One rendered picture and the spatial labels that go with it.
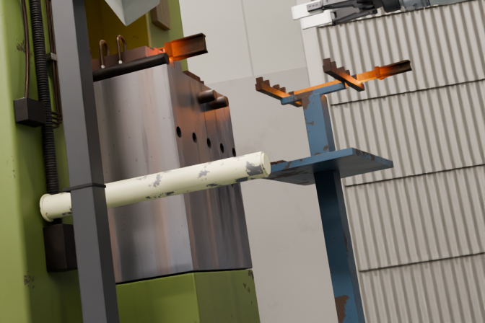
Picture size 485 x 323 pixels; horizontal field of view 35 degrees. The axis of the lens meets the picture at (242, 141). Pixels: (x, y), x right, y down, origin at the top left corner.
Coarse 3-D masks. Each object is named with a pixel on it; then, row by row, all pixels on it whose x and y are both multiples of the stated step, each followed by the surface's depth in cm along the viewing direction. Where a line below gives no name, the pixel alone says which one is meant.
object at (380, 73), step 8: (392, 64) 230; (400, 64) 229; (408, 64) 228; (368, 72) 233; (376, 72) 231; (384, 72) 231; (392, 72) 229; (400, 72) 230; (336, 80) 237; (360, 80) 234; (368, 80) 235; (312, 88) 241
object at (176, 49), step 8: (176, 40) 181; (184, 40) 181; (192, 40) 180; (200, 40) 179; (160, 48) 182; (168, 48) 180; (176, 48) 181; (184, 48) 181; (192, 48) 180; (200, 48) 179; (176, 56) 180; (184, 56) 181; (192, 56) 181
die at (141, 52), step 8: (136, 48) 171; (144, 48) 170; (152, 48) 175; (104, 56) 174; (112, 56) 173; (128, 56) 172; (136, 56) 171; (144, 56) 170; (96, 64) 174; (104, 64) 173; (112, 64) 173; (176, 64) 186
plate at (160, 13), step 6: (162, 0) 219; (156, 6) 214; (162, 6) 218; (156, 12) 213; (162, 12) 217; (168, 12) 221; (156, 18) 213; (162, 18) 216; (168, 18) 221; (156, 24) 215; (162, 24) 216; (168, 24) 220
